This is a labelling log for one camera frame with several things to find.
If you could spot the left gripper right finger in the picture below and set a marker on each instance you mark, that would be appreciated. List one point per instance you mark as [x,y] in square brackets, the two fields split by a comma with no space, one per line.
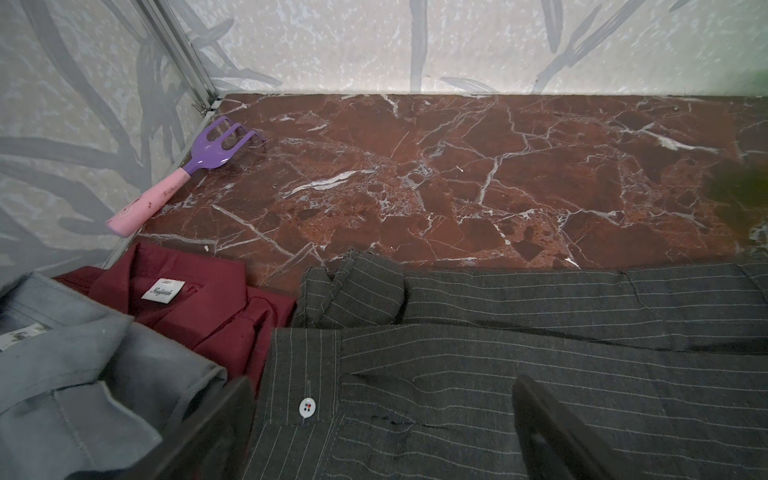
[556,444]

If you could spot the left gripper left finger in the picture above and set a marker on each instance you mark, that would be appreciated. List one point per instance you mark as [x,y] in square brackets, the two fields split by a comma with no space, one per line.
[211,444]

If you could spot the dark grey striped shirt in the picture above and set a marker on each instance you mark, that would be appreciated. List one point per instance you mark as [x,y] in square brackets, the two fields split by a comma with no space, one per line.
[389,373]

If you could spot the light grey folded shirt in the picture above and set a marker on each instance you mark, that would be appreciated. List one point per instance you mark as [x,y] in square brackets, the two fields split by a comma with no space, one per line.
[85,388]

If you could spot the maroon folded shirt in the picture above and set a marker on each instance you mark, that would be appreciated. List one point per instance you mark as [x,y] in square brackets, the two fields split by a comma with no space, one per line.
[203,303]

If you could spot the purple pink toy rake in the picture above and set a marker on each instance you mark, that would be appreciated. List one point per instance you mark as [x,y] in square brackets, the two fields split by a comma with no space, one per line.
[215,146]

